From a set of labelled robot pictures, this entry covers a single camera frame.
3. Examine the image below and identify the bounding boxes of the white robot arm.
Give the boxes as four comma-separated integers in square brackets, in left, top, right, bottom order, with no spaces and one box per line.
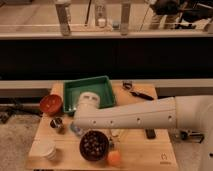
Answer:
[74,92,213,171]

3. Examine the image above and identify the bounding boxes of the blue plastic cup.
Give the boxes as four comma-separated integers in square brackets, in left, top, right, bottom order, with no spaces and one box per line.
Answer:
[70,123,84,136]

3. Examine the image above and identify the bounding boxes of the small metal cup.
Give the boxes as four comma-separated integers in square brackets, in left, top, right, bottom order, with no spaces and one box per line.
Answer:
[50,117,64,133]

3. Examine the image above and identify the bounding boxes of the green plastic tray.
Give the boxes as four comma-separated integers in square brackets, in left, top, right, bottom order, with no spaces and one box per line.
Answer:
[63,76,116,116]

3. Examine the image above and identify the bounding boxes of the wooden spoon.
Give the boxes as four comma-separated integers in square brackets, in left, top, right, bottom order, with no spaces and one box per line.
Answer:
[111,129,128,141]

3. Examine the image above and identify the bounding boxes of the metal tongs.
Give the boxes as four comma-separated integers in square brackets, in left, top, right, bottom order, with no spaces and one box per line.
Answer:
[107,129,115,149]

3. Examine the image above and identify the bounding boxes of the red bowl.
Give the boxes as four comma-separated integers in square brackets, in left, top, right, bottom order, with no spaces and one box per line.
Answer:
[39,94,62,116]

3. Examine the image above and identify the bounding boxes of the dark bowl with nuts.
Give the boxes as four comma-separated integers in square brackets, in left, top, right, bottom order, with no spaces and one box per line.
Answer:
[79,131,109,162]

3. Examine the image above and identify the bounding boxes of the black remote block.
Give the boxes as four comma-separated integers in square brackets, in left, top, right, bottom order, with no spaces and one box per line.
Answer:
[145,129,156,139]

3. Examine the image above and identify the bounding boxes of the orange fruit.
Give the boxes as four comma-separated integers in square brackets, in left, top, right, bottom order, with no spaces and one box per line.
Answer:
[107,150,121,166]

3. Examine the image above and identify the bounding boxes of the wooden board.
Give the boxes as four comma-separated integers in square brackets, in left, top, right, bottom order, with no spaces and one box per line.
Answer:
[25,82,179,171]

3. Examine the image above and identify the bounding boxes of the yellow black stand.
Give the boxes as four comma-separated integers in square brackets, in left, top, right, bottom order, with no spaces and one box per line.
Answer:
[180,130,204,143]

